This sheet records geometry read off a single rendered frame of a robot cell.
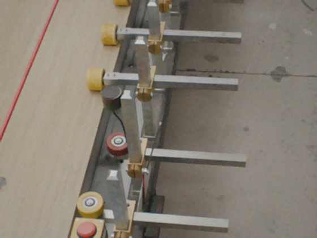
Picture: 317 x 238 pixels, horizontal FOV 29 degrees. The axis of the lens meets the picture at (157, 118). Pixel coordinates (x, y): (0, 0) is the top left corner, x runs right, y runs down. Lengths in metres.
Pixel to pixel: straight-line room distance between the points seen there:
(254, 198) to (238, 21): 1.35
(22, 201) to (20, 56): 0.69
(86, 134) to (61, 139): 0.08
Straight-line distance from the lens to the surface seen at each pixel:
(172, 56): 2.63
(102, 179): 2.30
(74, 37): 2.46
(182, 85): 2.14
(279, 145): 3.22
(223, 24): 3.93
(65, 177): 1.97
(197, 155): 2.03
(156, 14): 2.22
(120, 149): 2.01
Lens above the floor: 2.41
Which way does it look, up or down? 46 degrees down
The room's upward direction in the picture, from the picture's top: 5 degrees counter-clockwise
